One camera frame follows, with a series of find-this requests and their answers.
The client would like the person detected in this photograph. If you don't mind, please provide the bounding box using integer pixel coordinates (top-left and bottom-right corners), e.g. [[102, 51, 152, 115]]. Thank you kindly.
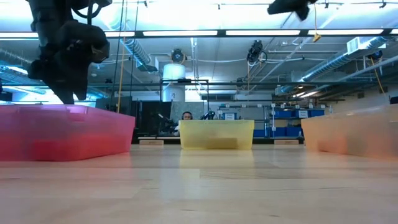
[[174, 111, 194, 137]]

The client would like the orange plastic bin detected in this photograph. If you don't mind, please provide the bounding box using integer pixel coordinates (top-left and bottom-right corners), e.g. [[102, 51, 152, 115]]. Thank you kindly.
[[300, 104, 398, 162]]

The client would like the yellow cable tag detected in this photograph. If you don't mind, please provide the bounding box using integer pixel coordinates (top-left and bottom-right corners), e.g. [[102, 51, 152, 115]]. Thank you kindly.
[[312, 2, 322, 43]]

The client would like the black monitor cabinet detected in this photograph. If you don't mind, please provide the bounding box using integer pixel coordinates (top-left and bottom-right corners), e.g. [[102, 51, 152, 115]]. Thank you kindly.
[[124, 100, 172, 138]]

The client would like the metal shelf rack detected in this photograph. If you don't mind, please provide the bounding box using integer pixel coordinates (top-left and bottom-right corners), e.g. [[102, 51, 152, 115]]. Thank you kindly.
[[219, 102, 326, 138]]

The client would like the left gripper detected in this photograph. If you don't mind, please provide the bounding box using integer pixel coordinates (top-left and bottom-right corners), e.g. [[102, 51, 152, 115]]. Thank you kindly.
[[27, 43, 94, 105]]

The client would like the pink plastic bin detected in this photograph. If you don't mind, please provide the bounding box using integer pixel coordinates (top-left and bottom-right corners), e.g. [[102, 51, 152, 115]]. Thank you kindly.
[[0, 104, 136, 162]]

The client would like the yellow plastic bin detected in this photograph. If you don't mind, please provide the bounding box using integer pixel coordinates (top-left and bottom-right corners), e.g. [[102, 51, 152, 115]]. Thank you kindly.
[[179, 119, 255, 151]]

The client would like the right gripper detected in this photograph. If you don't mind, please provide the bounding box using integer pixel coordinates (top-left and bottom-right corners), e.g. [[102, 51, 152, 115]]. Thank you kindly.
[[267, 0, 318, 22]]

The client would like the silver ventilation duct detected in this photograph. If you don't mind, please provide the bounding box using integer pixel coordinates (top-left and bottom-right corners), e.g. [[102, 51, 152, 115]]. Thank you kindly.
[[123, 37, 158, 72], [275, 36, 388, 96]]

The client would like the ceiling light strip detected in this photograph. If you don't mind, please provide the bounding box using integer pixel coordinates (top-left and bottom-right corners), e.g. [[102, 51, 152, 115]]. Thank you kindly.
[[307, 29, 384, 35], [142, 30, 218, 37], [0, 32, 39, 39], [225, 29, 301, 36]]

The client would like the wooden block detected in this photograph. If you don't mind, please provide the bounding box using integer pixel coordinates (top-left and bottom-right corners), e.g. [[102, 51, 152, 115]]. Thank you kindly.
[[274, 139, 300, 146], [139, 139, 165, 146]]

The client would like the white cylindrical duct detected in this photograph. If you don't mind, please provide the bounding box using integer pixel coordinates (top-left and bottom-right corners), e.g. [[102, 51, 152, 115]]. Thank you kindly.
[[162, 63, 187, 81]]

